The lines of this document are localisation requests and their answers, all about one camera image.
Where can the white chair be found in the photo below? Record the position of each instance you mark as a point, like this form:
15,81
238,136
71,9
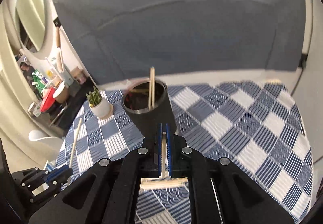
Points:
52,141

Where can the beige ceramic mug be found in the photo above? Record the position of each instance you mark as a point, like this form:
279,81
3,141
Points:
61,94

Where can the black steel utensil cup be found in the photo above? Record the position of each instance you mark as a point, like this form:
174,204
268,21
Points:
145,118

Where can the pink jar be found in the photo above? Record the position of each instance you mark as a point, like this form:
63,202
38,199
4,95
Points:
79,75

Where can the wooden hair brush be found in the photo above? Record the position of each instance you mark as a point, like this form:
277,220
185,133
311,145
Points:
59,58

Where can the red container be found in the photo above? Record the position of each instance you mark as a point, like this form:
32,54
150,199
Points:
48,99

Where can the pile of wooden chopsticks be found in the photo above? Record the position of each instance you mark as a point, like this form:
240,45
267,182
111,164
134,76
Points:
161,183

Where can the framed photo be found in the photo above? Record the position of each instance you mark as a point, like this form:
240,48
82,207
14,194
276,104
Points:
27,70

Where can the small green succulent plant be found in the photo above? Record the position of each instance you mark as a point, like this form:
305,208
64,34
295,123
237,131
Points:
94,97

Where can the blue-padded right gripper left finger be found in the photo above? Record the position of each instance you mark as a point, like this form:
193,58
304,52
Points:
108,191

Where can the oval wall mirror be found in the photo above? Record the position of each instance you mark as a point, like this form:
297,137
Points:
32,19

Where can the white ceramic plant pot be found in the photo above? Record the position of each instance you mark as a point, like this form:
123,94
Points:
96,110

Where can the grey backdrop cloth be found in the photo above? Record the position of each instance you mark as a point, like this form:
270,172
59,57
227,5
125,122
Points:
122,39

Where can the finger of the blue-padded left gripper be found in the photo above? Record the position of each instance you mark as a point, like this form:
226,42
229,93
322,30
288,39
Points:
60,175
58,184

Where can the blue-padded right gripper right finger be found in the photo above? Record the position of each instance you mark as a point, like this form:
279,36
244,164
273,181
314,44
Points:
219,191

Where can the black side counter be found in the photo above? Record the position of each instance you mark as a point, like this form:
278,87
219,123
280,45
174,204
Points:
62,115

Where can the blue white checkered tablecloth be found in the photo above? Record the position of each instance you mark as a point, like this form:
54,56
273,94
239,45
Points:
257,126

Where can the round wooden coaster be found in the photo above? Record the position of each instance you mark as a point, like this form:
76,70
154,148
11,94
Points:
106,111

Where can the green bottle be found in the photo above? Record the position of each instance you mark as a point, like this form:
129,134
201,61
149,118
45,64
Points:
39,81

